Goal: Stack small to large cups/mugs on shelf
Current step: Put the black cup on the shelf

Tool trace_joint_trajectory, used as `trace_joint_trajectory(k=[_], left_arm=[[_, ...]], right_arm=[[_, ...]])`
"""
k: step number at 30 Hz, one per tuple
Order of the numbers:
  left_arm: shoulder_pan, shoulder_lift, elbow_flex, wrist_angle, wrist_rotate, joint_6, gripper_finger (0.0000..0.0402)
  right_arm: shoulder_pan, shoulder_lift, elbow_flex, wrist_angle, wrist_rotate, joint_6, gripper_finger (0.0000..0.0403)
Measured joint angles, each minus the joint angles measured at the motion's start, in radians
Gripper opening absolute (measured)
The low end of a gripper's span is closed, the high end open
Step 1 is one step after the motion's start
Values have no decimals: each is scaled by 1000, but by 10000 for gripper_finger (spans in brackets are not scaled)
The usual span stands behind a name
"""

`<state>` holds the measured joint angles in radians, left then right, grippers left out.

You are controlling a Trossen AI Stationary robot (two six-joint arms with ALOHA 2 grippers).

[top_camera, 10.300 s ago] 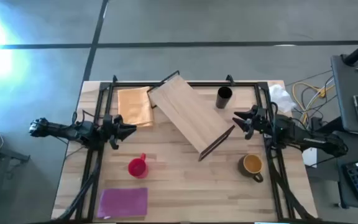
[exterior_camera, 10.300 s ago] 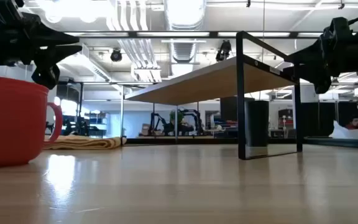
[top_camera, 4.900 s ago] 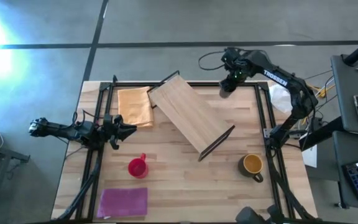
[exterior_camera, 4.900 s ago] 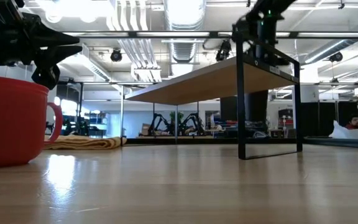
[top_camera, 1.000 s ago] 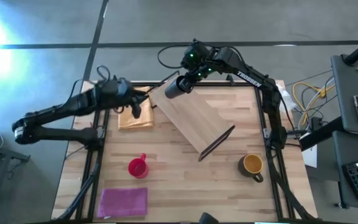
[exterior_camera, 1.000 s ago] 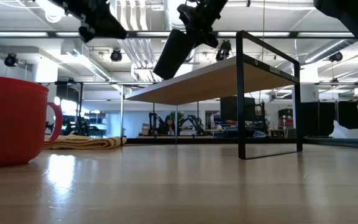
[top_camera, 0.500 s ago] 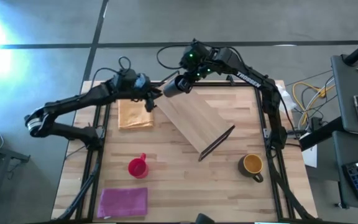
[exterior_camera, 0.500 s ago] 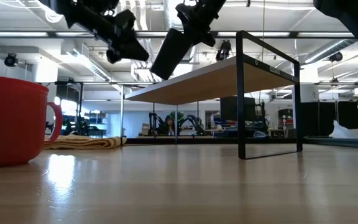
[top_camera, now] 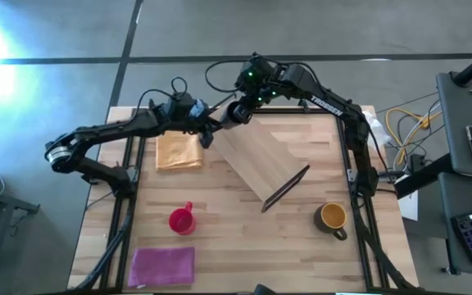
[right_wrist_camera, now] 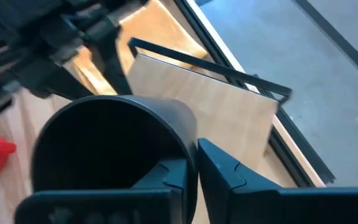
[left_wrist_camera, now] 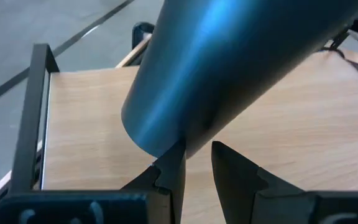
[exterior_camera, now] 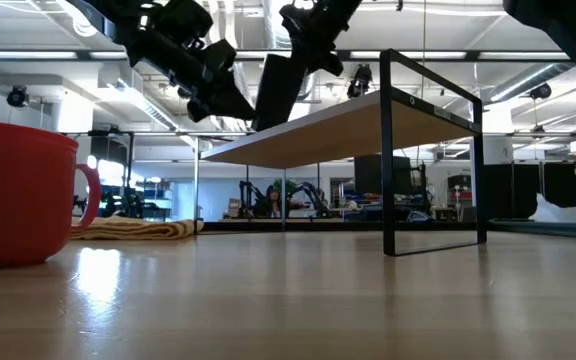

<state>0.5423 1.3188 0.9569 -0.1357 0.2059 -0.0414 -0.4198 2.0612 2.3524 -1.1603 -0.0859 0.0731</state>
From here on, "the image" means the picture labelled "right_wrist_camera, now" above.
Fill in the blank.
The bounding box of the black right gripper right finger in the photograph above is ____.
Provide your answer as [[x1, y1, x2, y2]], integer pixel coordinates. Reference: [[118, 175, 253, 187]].
[[197, 138, 358, 224]]

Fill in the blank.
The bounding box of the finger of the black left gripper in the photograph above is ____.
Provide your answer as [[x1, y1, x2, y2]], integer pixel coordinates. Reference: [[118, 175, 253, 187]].
[[14, 58, 93, 101], [87, 24, 133, 96]]

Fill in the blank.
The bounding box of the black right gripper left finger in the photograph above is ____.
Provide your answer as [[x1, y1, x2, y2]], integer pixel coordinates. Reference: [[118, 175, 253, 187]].
[[14, 158, 188, 224]]

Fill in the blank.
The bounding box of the tall black cup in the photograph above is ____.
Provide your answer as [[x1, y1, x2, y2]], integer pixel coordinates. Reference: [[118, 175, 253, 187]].
[[30, 95, 199, 224]]

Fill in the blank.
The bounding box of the wooden board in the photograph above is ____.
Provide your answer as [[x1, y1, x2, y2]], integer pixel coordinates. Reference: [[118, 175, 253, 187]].
[[126, 37, 293, 172]]

